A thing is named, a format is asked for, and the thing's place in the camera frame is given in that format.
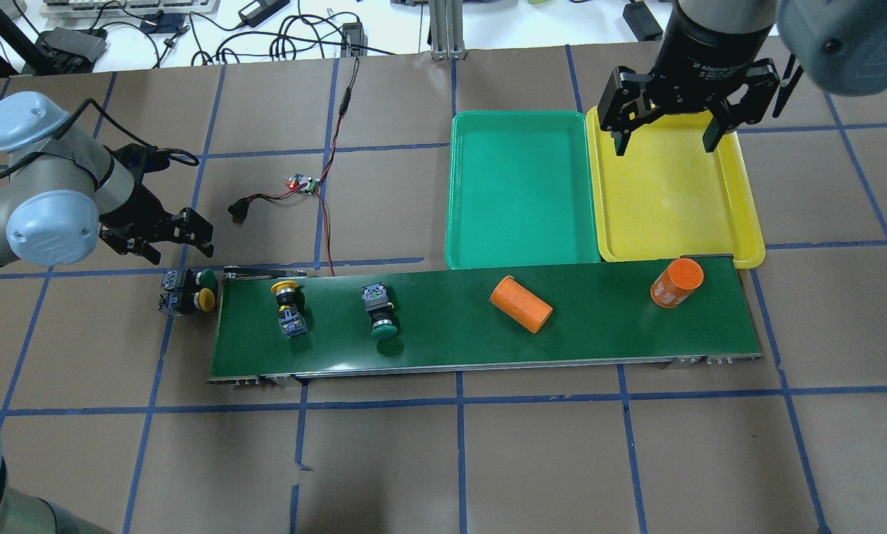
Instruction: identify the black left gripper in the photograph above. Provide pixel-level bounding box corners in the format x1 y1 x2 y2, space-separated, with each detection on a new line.
99 182 215 265

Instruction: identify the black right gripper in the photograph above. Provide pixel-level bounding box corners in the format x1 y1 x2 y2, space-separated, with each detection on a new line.
597 1 780 156

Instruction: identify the yellow push button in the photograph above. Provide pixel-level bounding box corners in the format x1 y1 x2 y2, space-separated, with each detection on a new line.
158 289 216 317

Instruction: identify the yellow push button apart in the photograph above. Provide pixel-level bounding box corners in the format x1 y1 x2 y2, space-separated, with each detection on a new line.
270 280 308 338

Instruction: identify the orange cylinder with label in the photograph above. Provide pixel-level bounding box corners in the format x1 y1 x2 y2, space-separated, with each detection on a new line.
648 257 705 309

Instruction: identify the green push button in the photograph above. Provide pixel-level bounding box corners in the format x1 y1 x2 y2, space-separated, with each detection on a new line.
361 283 399 341
161 269 217 293

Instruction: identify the plain orange cylinder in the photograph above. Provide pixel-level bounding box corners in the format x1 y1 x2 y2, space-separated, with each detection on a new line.
489 276 553 334

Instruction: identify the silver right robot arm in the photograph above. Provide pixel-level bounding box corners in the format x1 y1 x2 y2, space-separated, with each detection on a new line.
596 1 887 156

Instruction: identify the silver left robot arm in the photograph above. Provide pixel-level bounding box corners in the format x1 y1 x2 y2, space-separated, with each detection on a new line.
0 91 215 533

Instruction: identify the yellow plastic tray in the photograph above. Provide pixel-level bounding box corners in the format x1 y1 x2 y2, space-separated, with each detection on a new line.
586 108 766 269

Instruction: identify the black power adapter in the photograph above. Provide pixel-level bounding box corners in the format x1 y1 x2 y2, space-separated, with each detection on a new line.
621 1 663 42

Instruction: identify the green conveyor belt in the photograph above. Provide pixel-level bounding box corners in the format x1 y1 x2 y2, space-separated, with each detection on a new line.
208 257 762 383

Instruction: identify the small motor controller board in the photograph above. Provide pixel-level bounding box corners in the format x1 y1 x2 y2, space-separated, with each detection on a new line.
286 174 321 197

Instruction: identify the green plastic tray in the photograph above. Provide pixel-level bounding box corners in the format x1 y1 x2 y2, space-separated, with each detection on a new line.
444 111 601 269

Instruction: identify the red black power cable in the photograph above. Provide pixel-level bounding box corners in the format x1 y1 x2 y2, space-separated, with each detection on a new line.
227 56 363 277

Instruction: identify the aluminium frame post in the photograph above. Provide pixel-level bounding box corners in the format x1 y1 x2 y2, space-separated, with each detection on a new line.
429 0 466 62

